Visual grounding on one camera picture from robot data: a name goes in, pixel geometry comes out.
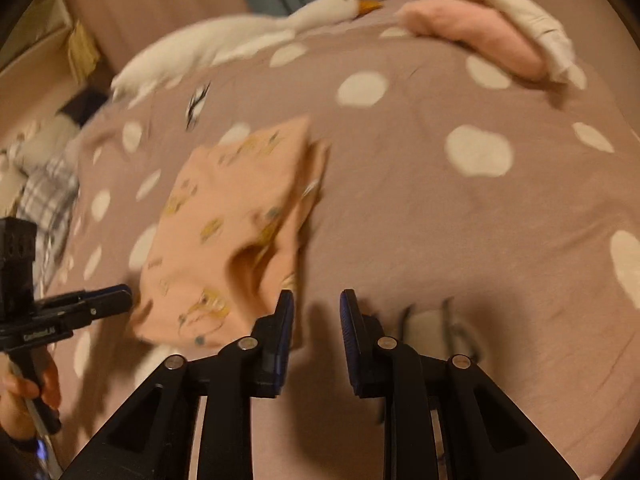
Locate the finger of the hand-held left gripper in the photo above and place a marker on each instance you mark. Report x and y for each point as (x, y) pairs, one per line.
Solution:
(115, 291)
(100, 310)

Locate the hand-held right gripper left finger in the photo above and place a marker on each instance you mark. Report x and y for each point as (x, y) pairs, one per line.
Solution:
(282, 340)

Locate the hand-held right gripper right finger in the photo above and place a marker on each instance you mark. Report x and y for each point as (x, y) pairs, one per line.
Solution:
(350, 340)

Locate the orange cartoon print shirt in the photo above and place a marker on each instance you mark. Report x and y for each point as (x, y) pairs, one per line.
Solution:
(225, 210)

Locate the person's left hand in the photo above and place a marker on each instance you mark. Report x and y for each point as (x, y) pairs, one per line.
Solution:
(20, 405)

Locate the grey plaid cloth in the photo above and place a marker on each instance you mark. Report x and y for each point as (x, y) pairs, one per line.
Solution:
(50, 195)

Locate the grey bolster pillow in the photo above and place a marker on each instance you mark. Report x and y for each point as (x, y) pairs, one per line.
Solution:
(50, 135)

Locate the brown polka-dot blanket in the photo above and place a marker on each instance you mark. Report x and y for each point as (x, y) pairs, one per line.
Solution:
(425, 210)

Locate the dark cloth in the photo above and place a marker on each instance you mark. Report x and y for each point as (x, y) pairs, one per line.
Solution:
(82, 107)

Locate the straw tassel bundle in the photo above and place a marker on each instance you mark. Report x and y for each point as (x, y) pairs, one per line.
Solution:
(84, 50)

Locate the white shelf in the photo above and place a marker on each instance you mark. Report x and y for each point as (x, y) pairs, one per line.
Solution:
(35, 30)

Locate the white goose plush toy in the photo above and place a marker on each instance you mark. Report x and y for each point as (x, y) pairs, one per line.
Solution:
(200, 50)

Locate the pink folded cloth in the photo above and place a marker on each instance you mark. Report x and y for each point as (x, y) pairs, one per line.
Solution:
(475, 30)

